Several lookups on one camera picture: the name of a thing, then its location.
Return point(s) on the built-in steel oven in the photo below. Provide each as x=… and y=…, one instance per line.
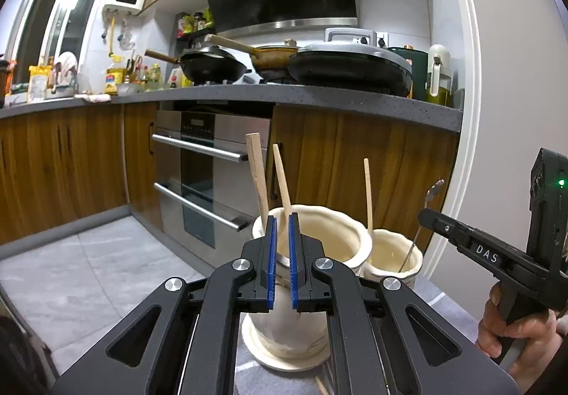
x=207, y=195

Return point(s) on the kitchen window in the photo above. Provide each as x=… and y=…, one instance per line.
x=50, y=29

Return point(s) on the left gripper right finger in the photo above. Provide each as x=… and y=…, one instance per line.
x=384, y=339

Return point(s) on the brown pan wooden handle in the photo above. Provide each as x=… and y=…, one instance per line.
x=271, y=62

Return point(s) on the grey plaid table cloth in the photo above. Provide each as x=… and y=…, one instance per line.
x=251, y=377

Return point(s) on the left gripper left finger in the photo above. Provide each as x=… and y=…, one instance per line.
x=182, y=338

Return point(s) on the dark thermos jar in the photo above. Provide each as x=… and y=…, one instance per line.
x=5, y=80

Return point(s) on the yellow food package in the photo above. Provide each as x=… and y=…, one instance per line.
x=38, y=83

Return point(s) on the yellow oil bottle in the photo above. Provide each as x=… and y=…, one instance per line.
x=115, y=74

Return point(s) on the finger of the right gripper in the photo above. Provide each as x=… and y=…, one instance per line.
x=455, y=232

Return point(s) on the wooden lower cabinets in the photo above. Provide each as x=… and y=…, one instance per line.
x=65, y=165

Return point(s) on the person right hand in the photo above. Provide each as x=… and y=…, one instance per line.
x=544, y=333

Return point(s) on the cream ceramic utensil holder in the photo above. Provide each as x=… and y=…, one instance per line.
x=293, y=336

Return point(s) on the white oil dispenser bottle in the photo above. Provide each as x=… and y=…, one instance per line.
x=438, y=75

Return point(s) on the grey kitchen countertop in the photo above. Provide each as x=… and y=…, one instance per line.
x=260, y=96

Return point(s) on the black wok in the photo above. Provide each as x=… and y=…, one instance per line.
x=209, y=65

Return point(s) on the large black lidded pan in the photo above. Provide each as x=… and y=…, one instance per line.
x=352, y=66

